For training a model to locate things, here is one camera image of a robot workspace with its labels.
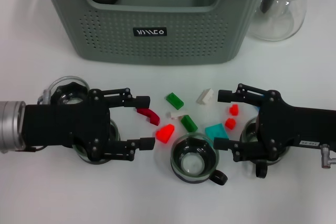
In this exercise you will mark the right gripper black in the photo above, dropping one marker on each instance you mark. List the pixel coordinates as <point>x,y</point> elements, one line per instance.
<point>283,127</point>

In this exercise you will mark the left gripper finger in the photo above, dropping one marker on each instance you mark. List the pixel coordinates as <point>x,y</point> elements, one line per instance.
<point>145,144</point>
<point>141,101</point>

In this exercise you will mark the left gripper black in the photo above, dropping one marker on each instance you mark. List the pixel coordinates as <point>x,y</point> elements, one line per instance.
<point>60,124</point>

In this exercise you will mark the dark red curved toy brick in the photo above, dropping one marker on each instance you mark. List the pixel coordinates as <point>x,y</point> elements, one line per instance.
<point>152,116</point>

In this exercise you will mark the bright red sloped toy brick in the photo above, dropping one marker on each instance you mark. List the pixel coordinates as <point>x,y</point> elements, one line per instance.
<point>165,133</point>

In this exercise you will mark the glass teacup black holder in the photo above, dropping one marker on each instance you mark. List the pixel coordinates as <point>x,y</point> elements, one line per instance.
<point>194,165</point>
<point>115,137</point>
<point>249,132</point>
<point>68,87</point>

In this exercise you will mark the white thin bar toy brick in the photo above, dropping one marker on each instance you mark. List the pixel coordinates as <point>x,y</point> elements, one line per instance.
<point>177,114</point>

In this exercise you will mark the grey-green perforated storage bin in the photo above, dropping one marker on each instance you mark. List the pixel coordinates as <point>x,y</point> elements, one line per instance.
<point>168,51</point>

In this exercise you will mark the small red toy brick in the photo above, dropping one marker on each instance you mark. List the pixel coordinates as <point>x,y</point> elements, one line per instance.
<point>230,123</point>
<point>233,110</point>

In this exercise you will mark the teal square plate brick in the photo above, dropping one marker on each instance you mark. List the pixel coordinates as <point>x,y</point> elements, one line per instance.
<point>216,130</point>

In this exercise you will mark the white chunky toy brick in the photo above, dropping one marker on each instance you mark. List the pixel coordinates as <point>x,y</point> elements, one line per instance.
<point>205,96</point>

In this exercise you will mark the silver plug on left gripper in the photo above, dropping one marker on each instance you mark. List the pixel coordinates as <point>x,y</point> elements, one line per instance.
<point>46,95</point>

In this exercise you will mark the silver plug on gripper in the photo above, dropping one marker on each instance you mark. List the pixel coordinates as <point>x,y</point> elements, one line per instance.
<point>46,95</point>
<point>326,155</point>

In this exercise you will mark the green rectangular toy brick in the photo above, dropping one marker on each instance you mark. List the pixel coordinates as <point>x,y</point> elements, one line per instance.
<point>175,100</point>
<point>189,123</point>

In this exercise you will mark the silver plug on right gripper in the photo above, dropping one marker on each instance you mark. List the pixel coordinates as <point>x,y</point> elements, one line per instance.
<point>326,155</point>

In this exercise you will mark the glass carafe with black lid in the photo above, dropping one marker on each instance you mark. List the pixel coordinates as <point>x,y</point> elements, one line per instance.
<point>278,24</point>

